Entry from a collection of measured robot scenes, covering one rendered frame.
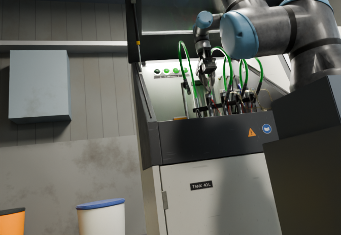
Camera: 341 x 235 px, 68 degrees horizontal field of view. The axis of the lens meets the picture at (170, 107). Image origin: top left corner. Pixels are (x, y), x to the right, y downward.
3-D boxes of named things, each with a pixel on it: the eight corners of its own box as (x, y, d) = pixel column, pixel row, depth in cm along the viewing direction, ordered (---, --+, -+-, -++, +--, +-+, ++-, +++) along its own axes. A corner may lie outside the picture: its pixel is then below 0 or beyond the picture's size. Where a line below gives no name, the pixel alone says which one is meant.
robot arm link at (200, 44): (193, 47, 134) (208, 46, 135) (195, 55, 133) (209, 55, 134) (197, 40, 127) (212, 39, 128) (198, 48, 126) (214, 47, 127)
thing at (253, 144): (163, 164, 92) (157, 121, 95) (161, 165, 96) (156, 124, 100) (312, 144, 103) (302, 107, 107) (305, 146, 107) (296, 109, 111)
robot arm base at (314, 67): (382, 75, 54) (367, 34, 57) (326, 77, 50) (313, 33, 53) (325, 97, 68) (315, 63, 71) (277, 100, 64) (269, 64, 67)
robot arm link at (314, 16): (355, 34, 56) (337, -17, 60) (296, 41, 56) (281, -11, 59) (324, 58, 68) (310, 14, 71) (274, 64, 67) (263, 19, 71)
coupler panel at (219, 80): (225, 115, 155) (215, 68, 163) (223, 116, 158) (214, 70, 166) (244, 113, 158) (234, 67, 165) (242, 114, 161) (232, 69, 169)
